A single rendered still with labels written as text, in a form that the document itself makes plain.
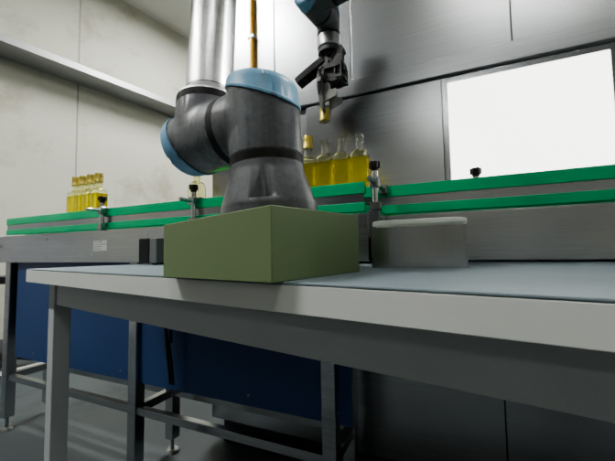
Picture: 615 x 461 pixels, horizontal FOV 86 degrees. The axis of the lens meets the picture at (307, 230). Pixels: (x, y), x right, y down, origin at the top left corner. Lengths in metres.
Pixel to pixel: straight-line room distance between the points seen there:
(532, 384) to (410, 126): 0.94
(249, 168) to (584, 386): 0.42
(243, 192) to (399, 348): 0.28
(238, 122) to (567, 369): 0.47
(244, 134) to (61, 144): 3.46
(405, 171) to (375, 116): 0.22
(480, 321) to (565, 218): 0.67
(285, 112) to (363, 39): 0.90
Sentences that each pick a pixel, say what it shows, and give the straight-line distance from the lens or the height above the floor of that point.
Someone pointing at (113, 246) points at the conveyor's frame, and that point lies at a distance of 1.43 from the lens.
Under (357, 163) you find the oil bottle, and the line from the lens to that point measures 1.02.
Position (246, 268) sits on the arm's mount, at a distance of 0.39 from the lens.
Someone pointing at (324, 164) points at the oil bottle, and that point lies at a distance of 1.06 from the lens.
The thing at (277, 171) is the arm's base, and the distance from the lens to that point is 0.48.
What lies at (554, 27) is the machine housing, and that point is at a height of 1.41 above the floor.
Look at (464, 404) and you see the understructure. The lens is 1.22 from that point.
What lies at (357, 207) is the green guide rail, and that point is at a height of 0.90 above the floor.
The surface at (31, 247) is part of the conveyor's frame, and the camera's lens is 1.89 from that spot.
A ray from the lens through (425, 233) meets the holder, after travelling 0.65.
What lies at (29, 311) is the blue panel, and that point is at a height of 0.54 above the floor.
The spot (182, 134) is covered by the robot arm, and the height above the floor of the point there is 0.98.
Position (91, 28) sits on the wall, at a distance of 4.46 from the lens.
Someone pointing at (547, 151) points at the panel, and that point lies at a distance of 1.16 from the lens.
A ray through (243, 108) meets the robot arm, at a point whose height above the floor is 0.99.
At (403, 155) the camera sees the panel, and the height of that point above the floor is 1.09.
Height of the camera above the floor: 0.78
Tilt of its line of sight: 4 degrees up
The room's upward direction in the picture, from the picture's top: 1 degrees counter-clockwise
